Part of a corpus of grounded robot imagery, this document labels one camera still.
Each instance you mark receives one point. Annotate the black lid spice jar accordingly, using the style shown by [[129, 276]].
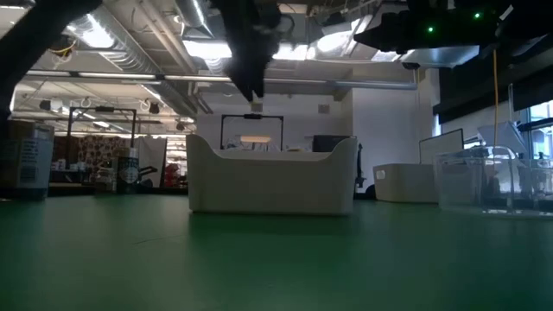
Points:
[[128, 175]]

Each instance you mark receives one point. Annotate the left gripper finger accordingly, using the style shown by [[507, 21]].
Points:
[[262, 69], [246, 69]]

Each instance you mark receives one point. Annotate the silver ventilation duct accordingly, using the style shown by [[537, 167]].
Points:
[[194, 15]]

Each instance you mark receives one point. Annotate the clear plastic bin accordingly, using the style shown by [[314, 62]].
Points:
[[488, 185]]

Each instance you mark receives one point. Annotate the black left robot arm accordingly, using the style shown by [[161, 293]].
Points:
[[34, 34]]

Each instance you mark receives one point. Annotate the black monitor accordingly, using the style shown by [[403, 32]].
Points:
[[330, 143]]

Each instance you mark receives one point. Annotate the black monitor stand frame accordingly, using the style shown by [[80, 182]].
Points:
[[252, 116]]

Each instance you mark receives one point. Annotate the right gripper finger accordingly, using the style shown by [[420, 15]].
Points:
[[380, 32]]

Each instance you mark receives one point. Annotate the wide white plastic bin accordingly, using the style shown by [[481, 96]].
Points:
[[272, 185]]

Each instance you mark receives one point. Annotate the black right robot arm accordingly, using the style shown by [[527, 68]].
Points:
[[527, 17]]

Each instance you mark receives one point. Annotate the cardboard spice canister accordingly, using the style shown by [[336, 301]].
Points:
[[26, 164]]

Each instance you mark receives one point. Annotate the ceiling light panel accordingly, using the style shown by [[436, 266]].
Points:
[[207, 49], [289, 52]]

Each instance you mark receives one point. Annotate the grey ceiling pipe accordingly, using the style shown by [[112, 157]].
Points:
[[302, 80]]

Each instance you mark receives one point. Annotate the whiteboard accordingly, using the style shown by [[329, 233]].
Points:
[[440, 147]]

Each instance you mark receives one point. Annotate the black rig beam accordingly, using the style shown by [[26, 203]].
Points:
[[497, 86]]

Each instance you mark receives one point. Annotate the patterned wall hanging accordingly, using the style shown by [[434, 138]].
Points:
[[97, 155]]

